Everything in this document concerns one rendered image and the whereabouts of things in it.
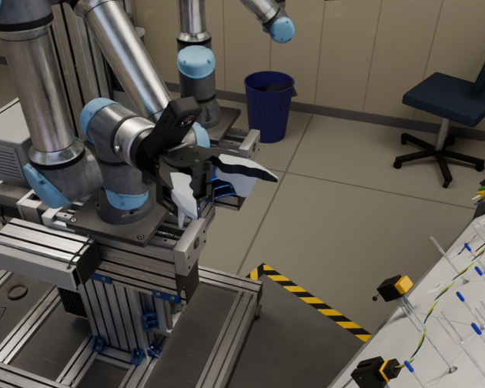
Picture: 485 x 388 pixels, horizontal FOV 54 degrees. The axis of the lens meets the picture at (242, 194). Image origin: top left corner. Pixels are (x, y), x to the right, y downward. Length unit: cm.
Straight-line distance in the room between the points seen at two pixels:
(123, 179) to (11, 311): 169
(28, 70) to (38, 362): 149
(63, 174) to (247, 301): 135
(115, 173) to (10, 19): 32
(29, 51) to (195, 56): 68
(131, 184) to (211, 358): 132
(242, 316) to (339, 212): 117
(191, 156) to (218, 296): 166
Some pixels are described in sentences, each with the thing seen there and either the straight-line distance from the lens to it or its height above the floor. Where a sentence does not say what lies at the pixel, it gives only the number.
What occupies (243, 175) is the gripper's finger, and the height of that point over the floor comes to 156.
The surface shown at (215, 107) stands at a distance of 161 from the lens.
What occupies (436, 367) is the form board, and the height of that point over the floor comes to 113.
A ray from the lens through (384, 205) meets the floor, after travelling 324.
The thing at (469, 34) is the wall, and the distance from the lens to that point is 385.
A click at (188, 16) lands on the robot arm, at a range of 163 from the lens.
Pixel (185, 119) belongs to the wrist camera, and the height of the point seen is 165.
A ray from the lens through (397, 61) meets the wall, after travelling 391.
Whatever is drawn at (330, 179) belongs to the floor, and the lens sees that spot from 338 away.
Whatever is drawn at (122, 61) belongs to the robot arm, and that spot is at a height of 161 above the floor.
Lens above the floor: 196
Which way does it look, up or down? 38 degrees down
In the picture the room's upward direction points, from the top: straight up
